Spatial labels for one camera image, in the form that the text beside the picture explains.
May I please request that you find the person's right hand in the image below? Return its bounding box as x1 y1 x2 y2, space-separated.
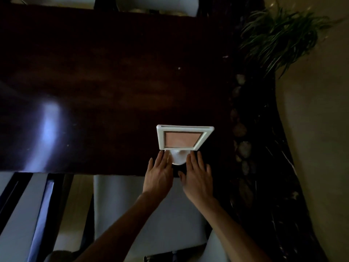
178 151 215 206

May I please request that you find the person's left hand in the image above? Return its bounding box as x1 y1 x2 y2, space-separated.
142 150 174 200

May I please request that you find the person's right forearm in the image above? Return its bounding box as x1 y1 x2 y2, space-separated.
201 199 273 262

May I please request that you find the person's left forearm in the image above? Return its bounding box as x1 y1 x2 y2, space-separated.
73 192 165 262

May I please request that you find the white framed tabletop mirror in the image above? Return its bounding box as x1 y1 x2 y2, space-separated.
156 124 215 166

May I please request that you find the row of pale pebbles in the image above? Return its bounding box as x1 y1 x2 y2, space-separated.
230 74 254 176

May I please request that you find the white upholstered chair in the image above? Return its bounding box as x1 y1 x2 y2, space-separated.
93 174 211 260
116 0 200 17

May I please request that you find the black marble planter ledge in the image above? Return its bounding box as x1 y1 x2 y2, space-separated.
225 71 329 262

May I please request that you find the dark framed white chair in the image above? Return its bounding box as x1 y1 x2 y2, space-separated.
0 172 75 262

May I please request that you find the green leafy plant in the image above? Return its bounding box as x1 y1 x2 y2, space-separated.
239 5 338 78

